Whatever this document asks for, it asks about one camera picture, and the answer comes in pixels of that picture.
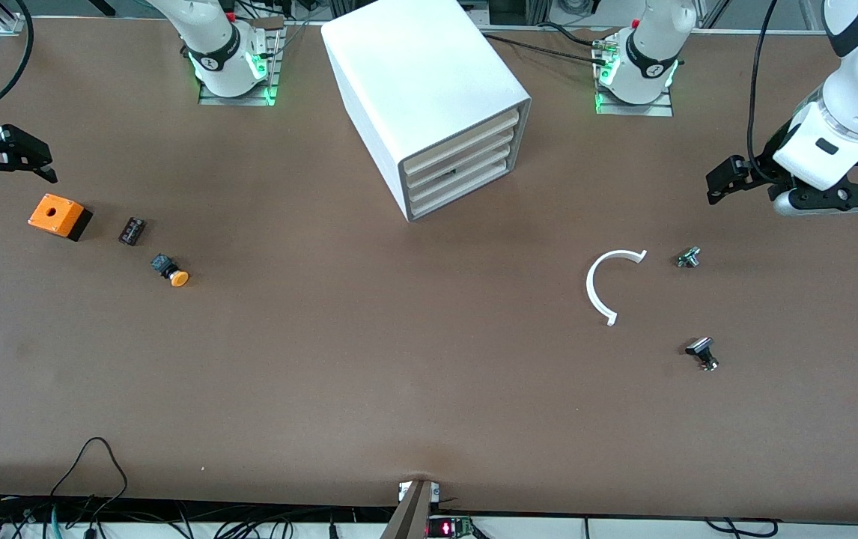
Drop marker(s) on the aluminium arm base plate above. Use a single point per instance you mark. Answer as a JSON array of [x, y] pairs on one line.
[[639, 110], [238, 101]]

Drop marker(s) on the small silver green switch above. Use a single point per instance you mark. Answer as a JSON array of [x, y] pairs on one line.
[[688, 258]]

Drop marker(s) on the orange button enclosure box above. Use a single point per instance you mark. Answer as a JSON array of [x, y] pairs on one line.
[[55, 213]]

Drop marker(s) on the white curved plastic arc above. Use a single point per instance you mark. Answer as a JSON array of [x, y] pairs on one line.
[[589, 287]]

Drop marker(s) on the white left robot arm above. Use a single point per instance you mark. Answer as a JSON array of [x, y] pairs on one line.
[[650, 45]]

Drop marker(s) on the circuit board with red display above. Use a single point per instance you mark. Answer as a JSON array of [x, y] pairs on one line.
[[444, 528]]

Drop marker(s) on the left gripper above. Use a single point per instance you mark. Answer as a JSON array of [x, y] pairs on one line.
[[762, 171]]

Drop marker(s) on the white post mount bracket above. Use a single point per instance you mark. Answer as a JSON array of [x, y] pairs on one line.
[[403, 490]]

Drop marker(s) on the grey camera mounting post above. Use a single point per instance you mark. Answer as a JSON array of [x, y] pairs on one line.
[[410, 516]]

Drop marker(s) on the orange push button switch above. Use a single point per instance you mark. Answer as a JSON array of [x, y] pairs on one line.
[[178, 278]]

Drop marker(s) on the black silver push switch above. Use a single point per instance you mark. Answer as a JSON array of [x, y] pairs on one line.
[[701, 348]]

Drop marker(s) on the small dark contact block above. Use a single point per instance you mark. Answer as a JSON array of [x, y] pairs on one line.
[[132, 230]]

